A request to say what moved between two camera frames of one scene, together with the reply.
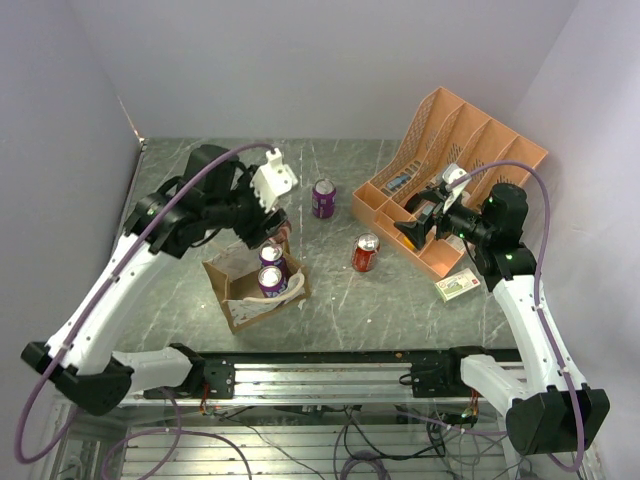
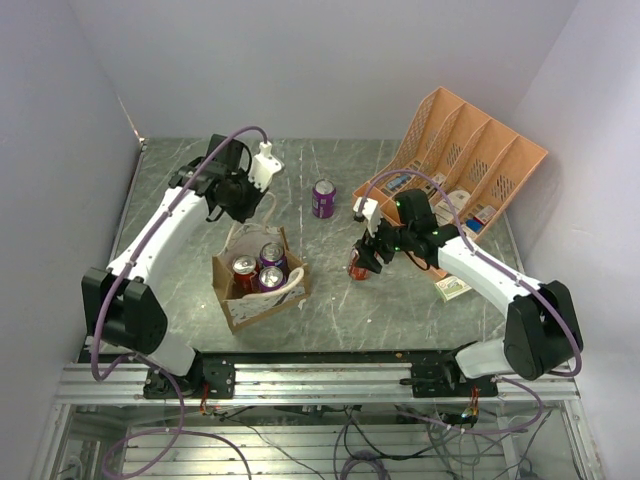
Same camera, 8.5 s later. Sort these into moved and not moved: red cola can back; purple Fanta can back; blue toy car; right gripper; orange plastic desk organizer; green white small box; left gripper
Moved: right gripper; left gripper; red cola can back
Not moved: blue toy car; orange plastic desk organizer; green white small box; purple Fanta can back
